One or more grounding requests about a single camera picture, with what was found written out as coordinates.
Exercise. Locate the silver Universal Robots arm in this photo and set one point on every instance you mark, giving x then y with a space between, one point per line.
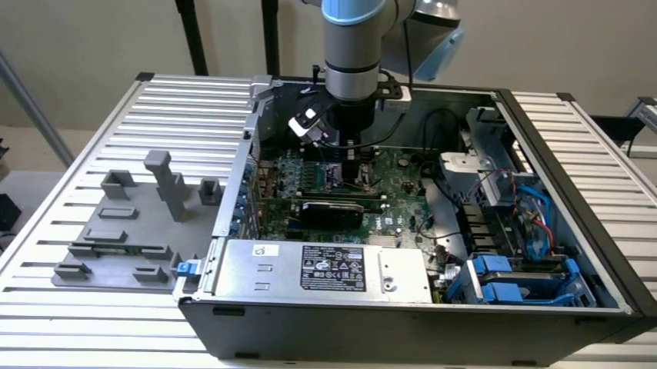
353 46

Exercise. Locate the open black PC case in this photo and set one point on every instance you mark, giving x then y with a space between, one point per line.
391 330

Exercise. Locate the silver metal drive cage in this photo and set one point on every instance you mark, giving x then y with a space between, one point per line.
488 161

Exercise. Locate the silver power supply unit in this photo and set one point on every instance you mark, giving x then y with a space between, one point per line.
277 273

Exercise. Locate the black box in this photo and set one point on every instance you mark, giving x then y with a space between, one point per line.
7 211

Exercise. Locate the blue disk bay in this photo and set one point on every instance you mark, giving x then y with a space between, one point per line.
493 276

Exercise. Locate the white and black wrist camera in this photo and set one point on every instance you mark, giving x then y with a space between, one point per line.
308 122

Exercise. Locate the blue plastic case latch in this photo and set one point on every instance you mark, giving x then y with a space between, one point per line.
188 269

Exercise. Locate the black stand pole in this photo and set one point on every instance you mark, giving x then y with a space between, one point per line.
272 36
193 36

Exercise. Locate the green motherboard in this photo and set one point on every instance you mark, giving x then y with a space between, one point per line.
405 200

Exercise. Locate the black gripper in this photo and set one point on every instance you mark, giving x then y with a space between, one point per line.
352 115

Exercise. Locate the silver chipset heatsink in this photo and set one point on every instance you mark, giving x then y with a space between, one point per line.
384 240

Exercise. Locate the CPU socket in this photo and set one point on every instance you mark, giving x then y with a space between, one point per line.
329 175

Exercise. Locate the green RAM stick in slot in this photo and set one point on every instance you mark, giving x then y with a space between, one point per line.
339 195

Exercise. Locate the green RAM stick on rack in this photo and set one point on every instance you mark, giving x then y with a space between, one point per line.
132 250

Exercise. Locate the aluminium frame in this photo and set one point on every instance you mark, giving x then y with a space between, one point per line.
642 123

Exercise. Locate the grey parts rack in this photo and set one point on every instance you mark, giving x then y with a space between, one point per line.
144 227

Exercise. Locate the grey metal pole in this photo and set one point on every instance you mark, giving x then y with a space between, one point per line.
37 111

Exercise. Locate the black graphics card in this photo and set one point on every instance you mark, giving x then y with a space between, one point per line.
332 213

